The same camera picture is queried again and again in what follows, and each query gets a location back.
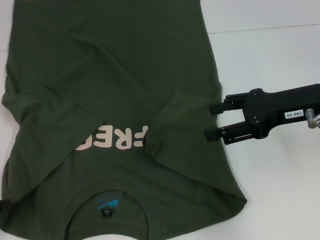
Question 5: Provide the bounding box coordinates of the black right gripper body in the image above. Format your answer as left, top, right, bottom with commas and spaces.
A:
243, 83, 320, 140

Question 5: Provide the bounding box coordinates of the dark green FREE t-shirt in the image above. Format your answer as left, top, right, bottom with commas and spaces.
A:
0, 0, 249, 240

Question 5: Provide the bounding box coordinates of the silver angled cable plug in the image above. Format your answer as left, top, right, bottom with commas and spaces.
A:
305, 107, 320, 130

